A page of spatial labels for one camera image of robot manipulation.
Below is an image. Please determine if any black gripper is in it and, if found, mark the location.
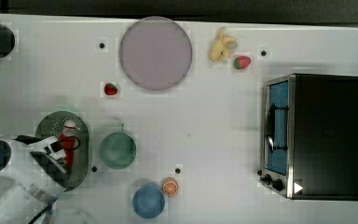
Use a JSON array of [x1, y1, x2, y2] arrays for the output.
[[12, 135, 69, 184]]

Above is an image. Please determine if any round grey plate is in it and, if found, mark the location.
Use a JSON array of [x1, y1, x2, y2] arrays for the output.
[[119, 17, 192, 91]]

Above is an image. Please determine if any red ketchup bottle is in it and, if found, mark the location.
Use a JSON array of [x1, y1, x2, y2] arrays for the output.
[[59, 119, 76, 170]]

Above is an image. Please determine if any red toy strawberry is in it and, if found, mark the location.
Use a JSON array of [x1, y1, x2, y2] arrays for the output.
[[104, 83, 118, 96]]

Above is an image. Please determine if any green cup with handle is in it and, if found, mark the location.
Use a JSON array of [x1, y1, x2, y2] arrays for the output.
[[99, 123, 137, 170]]

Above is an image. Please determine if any toy orange slice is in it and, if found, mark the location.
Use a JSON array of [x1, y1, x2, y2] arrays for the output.
[[162, 177, 179, 197]]

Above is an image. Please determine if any yellow toy banana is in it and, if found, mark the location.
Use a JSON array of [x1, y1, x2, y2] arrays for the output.
[[210, 27, 238, 62]]

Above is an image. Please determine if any green oval strainer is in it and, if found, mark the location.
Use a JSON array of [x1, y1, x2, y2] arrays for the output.
[[35, 111, 90, 191]]

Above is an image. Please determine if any red and green strawberry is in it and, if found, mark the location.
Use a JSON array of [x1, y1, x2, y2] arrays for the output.
[[233, 56, 252, 70]]

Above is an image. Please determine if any blue bowl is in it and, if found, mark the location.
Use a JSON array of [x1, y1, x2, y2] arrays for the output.
[[132, 184, 165, 219]]

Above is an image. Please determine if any silver toaster oven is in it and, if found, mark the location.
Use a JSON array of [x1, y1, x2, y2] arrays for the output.
[[257, 74, 358, 201]]

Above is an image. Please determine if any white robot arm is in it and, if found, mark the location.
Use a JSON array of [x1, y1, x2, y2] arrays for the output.
[[0, 135, 69, 224]]

